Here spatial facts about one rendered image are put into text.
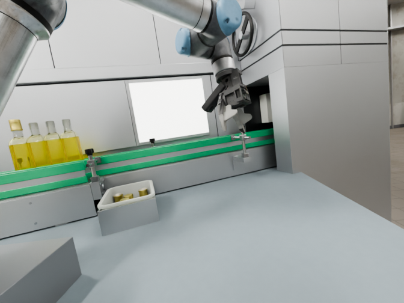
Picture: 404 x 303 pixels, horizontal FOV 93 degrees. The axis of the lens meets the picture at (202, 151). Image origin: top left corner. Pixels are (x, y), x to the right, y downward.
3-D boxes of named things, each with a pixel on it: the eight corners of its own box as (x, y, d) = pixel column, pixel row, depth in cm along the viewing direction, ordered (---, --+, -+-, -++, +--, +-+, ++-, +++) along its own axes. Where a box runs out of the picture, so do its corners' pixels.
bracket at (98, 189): (107, 191, 82) (104, 175, 81) (104, 198, 73) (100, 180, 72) (98, 193, 81) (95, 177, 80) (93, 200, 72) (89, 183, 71)
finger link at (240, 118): (256, 129, 67) (245, 107, 63) (241, 134, 71) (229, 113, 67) (257, 124, 69) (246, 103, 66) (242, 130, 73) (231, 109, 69)
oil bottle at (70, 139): (88, 177, 87) (77, 130, 84) (84, 179, 82) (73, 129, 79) (74, 179, 85) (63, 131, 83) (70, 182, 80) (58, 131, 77)
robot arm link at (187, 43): (189, 13, 51) (221, 23, 57) (172, 33, 60) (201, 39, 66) (192, 44, 52) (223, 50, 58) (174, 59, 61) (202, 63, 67)
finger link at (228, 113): (234, 120, 53) (235, 98, 58) (216, 126, 57) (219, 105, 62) (239, 127, 55) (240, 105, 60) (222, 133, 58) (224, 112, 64)
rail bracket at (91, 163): (105, 175, 83) (99, 146, 81) (96, 184, 67) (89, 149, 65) (97, 176, 82) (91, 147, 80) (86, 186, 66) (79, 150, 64)
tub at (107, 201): (155, 198, 83) (151, 178, 82) (160, 219, 62) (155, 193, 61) (112, 208, 78) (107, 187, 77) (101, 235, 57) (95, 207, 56)
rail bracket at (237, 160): (240, 168, 103) (235, 126, 100) (258, 174, 87) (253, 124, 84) (232, 169, 101) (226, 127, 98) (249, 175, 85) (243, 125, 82)
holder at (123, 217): (154, 195, 88) (151, 179, 87) (159, 220, 62) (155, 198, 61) (114, 205, 83) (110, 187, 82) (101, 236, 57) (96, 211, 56)
